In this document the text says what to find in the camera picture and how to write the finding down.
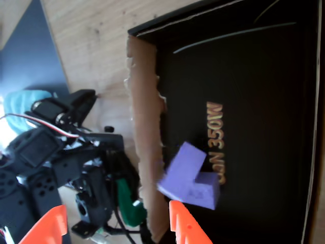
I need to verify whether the purple foam block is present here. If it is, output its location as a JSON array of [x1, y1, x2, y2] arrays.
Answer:
[[156, 171, 220, 210], [164, 141, 207, 185]]

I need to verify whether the red white black servo wire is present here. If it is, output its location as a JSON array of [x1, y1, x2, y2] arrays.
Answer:
[[0, 113, 80, 139]]

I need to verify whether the black cardboard box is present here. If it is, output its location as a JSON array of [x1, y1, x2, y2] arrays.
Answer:
[[126, 0, 325, 244]]

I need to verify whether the dark mouse mat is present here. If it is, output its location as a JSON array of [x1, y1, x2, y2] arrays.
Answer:
[[0, 0, 71, 94]]

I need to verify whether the light blue towel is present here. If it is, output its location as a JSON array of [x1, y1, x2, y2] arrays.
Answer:
[[4, 88, 55, 135]]

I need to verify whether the green table clamp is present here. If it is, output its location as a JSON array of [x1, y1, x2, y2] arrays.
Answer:
[[115, 177, 148, 227]]

